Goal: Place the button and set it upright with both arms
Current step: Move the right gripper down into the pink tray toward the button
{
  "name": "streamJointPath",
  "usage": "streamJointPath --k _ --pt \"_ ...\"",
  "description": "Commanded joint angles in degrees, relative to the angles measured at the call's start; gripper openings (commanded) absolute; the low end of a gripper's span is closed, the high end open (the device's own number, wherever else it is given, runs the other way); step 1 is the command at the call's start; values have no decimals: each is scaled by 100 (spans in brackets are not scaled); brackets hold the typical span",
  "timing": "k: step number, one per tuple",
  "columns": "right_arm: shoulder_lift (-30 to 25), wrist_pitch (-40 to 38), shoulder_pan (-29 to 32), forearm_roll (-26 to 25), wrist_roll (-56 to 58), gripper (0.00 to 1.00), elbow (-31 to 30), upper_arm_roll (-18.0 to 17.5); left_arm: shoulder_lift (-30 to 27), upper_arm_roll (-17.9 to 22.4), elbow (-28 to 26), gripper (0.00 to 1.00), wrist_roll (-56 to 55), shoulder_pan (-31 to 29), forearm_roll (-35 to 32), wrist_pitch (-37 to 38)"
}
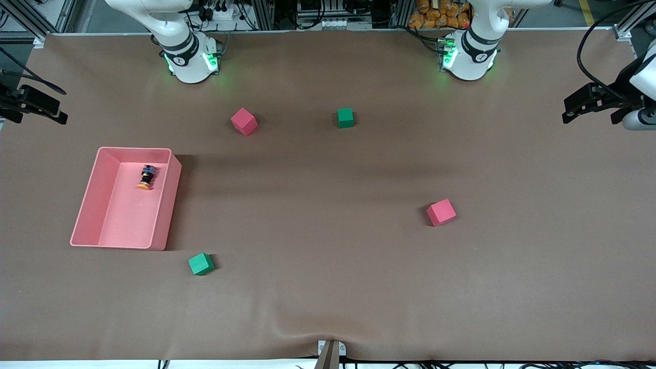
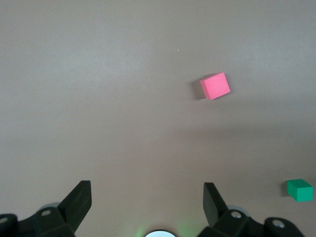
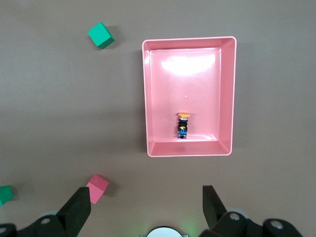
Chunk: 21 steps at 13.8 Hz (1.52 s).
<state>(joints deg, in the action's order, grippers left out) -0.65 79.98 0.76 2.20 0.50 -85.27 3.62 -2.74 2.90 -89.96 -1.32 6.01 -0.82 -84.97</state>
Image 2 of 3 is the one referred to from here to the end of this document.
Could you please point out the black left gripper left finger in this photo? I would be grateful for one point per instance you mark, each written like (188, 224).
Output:
(71, 209)

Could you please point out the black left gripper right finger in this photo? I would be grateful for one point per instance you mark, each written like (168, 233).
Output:
(214, 209)

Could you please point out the green foam cube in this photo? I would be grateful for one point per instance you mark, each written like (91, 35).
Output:
(300, 191)

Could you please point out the brown table cover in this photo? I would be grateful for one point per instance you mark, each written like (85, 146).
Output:
(98, 98)

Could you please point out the pink foam cube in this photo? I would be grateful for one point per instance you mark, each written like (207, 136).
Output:
(216, 86)

